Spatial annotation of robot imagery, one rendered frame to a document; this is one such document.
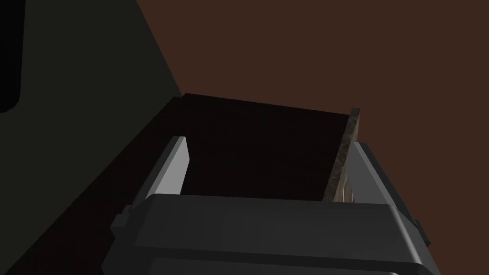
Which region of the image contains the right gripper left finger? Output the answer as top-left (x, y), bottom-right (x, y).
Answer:
top-left (131, 135), bottom-right (190, 208)

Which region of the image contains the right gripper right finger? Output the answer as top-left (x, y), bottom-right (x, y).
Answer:
top-left (346, 141), bottom-right (416, 222)

